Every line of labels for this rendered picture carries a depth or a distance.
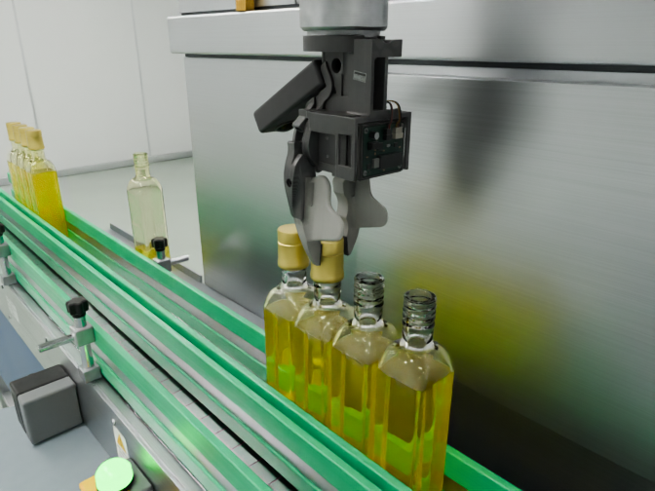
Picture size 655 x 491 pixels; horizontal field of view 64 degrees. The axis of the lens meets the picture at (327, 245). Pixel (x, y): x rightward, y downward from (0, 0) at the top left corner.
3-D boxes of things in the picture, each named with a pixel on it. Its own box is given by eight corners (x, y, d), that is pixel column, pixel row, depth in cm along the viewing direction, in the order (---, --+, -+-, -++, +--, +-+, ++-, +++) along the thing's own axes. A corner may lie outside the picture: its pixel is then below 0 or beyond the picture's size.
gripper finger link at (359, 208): (378, 268, 52) (370, 180, 48) (337, 251, 56) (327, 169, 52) (399, 255, 54) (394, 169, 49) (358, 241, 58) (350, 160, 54)
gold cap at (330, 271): (351, 277, 55) (352, 238, 54) (326, 286, 53) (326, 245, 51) (327, 267, 58) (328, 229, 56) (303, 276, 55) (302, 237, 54)
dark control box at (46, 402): (84, 425, 89) (75, 383, 86) (32, 448, 84) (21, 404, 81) (67, 402, 94) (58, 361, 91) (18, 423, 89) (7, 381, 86)
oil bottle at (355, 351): (398, 487, 60) (407, 321, 52) (363, 514, 56) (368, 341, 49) (362, 460, 64) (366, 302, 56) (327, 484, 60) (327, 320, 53)
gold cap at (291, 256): (313, 260, 61) (313, 224, 59) (303, 272, 57) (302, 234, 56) (284, 257, 61) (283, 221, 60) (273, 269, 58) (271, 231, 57)
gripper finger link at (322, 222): (327, 283, 47) (338, 182, 45) (286, 264, 52) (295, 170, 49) (351, 279, 50) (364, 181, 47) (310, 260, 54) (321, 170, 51)
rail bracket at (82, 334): (105, 381, 79) (91, 302, 74) (53, 402, 75) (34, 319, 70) (95, 370, 82) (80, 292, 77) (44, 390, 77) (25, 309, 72)
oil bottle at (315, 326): (360, 460, 64) (365, 302, 56) (325, 484, 60) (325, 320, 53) (328, 435, 68) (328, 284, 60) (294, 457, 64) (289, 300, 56)
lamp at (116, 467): (139, 484, 67) (136, 466, 66) (104, 504, 64) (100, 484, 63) (125, 465, 70) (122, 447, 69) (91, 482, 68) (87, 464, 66)
